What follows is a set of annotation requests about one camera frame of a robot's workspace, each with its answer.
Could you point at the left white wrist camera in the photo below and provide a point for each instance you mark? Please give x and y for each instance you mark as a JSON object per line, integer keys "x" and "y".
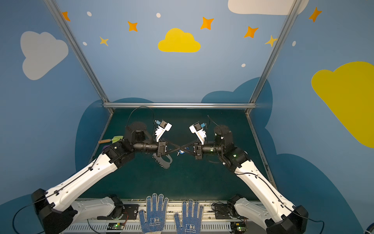
{"x": 162, "y": 127}

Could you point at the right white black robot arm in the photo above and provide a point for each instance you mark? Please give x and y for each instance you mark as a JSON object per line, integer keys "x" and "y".
{"x": 277, "y": 215}

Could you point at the green circuit board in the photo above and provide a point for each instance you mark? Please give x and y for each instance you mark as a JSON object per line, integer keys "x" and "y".
{"x": 115, "y": 226}
{"x": 238, "y": 228}

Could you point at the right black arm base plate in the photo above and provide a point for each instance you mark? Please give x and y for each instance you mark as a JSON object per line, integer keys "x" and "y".
{"x": 225, "y": 211}

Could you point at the left blue dotted work glove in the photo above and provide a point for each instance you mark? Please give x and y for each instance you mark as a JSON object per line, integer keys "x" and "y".
{"x": 152, "y": 220}

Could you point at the blue dotted work glove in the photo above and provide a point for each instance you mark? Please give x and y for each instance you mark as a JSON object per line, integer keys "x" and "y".
{"x": 192, "y": 214}
{"x": 152, "y": 220}

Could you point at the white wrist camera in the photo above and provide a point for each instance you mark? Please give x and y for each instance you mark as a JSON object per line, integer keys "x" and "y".
{"x": 162, "y": 127}
{"x": 198, "y": 129}

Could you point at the green toy spatula wooden handle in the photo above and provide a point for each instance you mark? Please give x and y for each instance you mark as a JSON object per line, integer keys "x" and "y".
{"x": 112, "y": 140}

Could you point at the left aluminium frame post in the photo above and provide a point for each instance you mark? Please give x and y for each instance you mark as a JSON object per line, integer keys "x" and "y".
{"x": 71, "y": 39}

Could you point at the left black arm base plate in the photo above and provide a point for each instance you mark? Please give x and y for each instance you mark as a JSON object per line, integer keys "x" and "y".
{"x": 124, "y": 212}

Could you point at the right green circuit board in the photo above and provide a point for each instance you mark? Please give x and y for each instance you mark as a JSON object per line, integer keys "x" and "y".
{"x": 238, "y": 228}

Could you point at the right aluminium frame post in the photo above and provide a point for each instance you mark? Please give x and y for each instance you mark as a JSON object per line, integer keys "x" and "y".
{"x": 284, "y": 32}

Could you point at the right blue dotted work glove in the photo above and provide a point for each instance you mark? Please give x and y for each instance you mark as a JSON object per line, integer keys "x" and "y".
{"x": 192, "y": 214}

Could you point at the aluminium frame post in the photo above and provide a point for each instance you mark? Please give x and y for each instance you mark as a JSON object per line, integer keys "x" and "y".
{"x": 284, "y": 32}
{"x": 71, "y": 39}

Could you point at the key with blue tag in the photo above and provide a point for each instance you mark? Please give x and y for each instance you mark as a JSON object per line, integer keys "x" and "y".
{"x": 180, "y": 152}

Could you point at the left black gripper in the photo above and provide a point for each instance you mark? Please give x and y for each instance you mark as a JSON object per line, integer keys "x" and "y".
{"x": 162, "y": 147}

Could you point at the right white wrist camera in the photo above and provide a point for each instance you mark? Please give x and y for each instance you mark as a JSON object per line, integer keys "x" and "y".
{"x": 198, "y": 129}

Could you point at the horizontal aluminium frame bar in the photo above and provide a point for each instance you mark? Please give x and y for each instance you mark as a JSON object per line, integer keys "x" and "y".
{"x": 180, "y": 105}

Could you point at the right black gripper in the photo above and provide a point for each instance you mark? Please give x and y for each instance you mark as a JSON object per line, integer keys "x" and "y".
{"x": 197, "y": 149}

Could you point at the left green circuit board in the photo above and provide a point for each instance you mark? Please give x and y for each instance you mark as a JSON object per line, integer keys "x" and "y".
{"x": 115, "y": 226}

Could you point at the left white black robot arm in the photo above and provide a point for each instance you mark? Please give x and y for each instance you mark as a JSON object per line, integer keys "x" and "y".
{"x": 57, "y": 208}

